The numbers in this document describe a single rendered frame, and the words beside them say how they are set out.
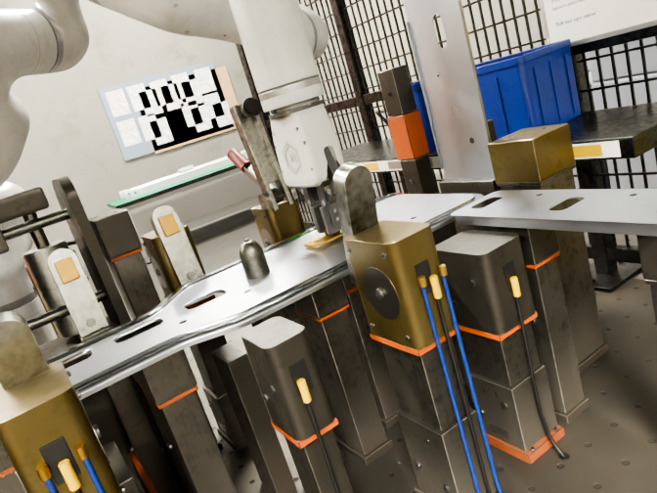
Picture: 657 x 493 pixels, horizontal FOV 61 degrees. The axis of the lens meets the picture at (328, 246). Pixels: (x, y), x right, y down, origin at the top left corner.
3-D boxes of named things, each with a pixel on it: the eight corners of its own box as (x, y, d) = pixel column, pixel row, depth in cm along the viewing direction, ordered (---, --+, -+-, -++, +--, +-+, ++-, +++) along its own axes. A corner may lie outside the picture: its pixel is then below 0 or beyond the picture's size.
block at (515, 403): (550, 478, 67) (502, 258, 59) (476, 441, 77) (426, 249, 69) (587, 445, 70) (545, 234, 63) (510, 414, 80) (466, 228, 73)
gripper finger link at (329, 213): (312, 189, 76) (327, 235, 78) (325, 188, 73) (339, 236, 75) (331, 181, 78) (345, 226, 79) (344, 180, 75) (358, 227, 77)
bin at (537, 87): (537, 137, 90) (520, 56, 87) (400, 156, 114) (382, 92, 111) (585, 112, 100) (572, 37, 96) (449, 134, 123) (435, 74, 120)
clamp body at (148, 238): (235, 455, 91) (150, 240, 81) (211, 431, 100) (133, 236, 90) (270, 433, 94) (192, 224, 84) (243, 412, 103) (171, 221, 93)
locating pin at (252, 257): (256, 291, 72) (240, 244, 70) (246, 288, 75) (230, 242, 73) (278, 282, 74) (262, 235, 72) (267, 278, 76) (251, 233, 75)
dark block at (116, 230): (196, 466, 90) (93, 220, 79) (183, 448, 96) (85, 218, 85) (223, 448, 93) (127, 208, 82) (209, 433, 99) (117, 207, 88)
